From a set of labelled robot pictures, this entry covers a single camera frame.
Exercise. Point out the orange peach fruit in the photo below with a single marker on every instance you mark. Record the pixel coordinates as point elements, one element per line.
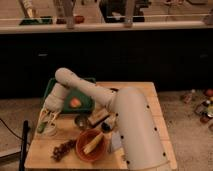
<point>75,103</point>

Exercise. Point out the yellow corn cob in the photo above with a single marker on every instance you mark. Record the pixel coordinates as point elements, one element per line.
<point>92,144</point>

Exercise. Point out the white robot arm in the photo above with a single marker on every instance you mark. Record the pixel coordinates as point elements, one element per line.
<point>140,137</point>

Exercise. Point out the green pepper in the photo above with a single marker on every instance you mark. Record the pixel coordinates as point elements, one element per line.
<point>41,127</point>

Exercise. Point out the green plastic tray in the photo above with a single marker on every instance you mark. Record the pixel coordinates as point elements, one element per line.
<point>87,103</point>

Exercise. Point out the grey blue cloth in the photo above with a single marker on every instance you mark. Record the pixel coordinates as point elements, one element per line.
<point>115,142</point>

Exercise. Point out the black stand post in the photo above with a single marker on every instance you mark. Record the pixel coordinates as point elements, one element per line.
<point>23,146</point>

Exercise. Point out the black round small object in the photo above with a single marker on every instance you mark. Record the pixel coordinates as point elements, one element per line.
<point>106,127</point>

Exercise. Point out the orange clay bowl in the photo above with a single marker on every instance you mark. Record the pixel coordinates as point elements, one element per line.
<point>83,139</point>

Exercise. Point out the wooden block brush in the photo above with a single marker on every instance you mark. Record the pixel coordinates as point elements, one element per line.
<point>97,117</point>

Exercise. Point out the small metal cup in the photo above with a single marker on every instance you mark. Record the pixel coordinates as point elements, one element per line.
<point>81,122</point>

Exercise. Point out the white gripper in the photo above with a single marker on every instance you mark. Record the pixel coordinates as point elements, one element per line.
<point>54,102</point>

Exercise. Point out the bunch of dark grapes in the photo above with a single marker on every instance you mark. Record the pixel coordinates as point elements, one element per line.
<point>62,150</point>

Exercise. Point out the white paper cup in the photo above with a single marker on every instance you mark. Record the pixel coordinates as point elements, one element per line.
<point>49,130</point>

